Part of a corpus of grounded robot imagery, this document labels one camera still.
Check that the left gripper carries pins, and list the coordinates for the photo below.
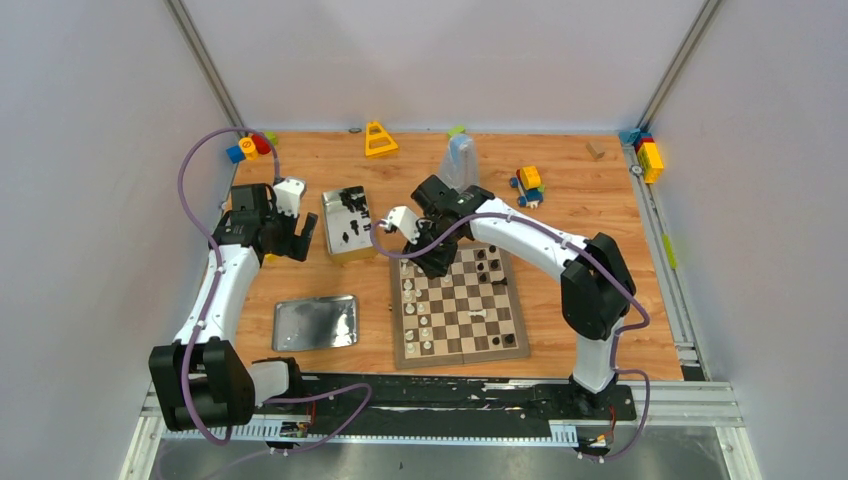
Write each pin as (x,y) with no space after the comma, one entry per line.
(285,235)

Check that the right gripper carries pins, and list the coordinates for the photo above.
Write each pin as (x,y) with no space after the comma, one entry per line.
(435,265)

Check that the wooden chess board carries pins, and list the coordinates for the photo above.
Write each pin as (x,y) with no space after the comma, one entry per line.
(471,315)

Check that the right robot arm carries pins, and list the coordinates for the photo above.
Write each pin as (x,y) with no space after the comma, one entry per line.
(597,290)

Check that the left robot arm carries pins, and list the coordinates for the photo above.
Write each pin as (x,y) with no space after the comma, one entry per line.
(199,379)

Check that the pile of black chess pieces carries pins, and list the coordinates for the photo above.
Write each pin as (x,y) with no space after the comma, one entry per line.
(354,199)

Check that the silver metal tin box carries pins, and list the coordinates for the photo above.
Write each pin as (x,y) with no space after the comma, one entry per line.
(342,245)

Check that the red cylinder block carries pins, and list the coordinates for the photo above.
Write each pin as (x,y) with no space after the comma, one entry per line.
(261,144)

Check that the blue cube block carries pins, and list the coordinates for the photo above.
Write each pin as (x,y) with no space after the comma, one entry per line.
(235,154)

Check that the yellow cylinder block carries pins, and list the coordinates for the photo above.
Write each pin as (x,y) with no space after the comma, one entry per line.
(248,148)

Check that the clear bubble wrap bag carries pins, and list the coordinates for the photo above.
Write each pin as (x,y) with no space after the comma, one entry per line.
(459,168)

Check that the silver tin lid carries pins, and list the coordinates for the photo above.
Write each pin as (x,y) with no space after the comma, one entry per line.
(315,323)

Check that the toy car blocks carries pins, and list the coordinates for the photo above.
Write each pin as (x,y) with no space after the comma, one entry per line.
(528,183)

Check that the yellow trapezoid toy block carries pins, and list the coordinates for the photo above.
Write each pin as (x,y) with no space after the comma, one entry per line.
(378,141)

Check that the green block behind bag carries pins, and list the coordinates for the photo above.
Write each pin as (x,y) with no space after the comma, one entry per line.
(456,130)

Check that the small wooden block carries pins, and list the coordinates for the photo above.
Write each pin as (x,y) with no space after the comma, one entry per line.
(595,150)

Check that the stacked coloured bricks corner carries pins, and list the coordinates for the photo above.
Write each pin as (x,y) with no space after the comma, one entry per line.
(647,152)

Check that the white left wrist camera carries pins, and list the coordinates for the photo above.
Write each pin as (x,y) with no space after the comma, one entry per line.
(289,193)

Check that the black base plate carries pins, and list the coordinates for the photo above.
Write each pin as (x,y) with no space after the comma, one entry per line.
(407,403)

